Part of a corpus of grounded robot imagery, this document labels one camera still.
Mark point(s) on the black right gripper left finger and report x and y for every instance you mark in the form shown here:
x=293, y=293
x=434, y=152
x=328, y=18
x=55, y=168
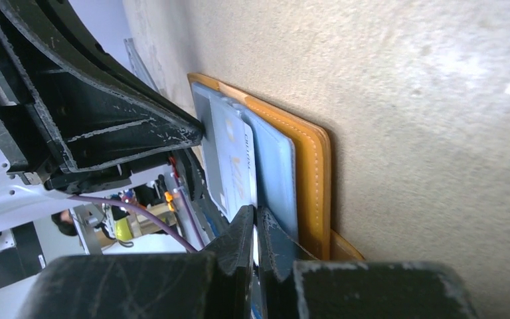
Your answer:
x=212, y=283

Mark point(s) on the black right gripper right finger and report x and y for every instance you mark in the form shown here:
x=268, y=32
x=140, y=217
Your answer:
x=295, y=284

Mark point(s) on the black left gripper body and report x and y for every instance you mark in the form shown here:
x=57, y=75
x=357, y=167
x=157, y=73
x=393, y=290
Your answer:
x=23, y=146

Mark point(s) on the white VIP card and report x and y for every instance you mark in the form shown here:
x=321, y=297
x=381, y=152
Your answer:
x=235, y=153

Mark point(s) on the yellow leather card holder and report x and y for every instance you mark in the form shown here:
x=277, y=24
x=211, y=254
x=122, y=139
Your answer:
x=313, y=160

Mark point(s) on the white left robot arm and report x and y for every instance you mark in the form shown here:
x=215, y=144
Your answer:
x=20, y=203

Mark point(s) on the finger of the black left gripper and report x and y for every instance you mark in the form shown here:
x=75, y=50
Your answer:
x=90, y=110
x=65, y=19

